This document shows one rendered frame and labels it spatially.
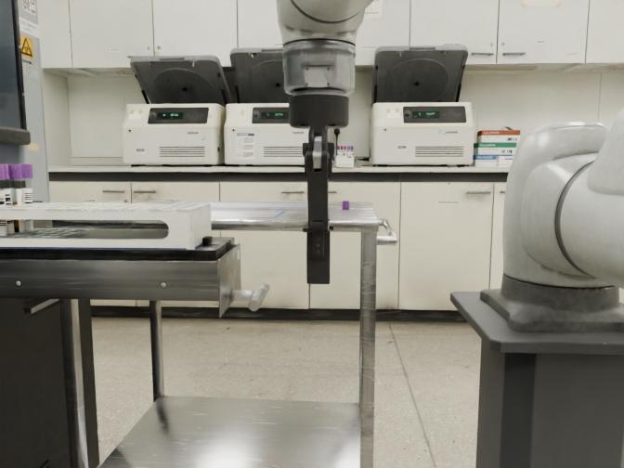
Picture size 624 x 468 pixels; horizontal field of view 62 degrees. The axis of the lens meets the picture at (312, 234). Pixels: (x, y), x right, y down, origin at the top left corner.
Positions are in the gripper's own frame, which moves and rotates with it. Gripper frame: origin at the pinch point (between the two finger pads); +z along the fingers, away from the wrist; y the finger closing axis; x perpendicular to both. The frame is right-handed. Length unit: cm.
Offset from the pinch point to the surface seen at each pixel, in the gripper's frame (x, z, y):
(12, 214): -37.3, -5.7, 4.8
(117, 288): -23.9, 2.9, 6.7
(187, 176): -84, -4, -234
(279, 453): -10, 52, -42
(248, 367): -37, 80, -160
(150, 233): -23.7, -2.2, -4.8
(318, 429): -2, 52, -53
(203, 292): -13.4, 3.2, 6.7
